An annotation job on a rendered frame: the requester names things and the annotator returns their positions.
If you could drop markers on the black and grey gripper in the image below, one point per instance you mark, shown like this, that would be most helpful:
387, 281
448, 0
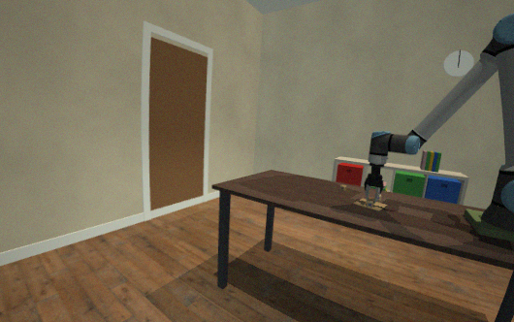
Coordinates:
374, 180

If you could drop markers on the tan flat mat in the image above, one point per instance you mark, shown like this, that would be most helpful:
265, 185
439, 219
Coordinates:
376, 206

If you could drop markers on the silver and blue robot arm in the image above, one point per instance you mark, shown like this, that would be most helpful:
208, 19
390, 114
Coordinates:
500, 212

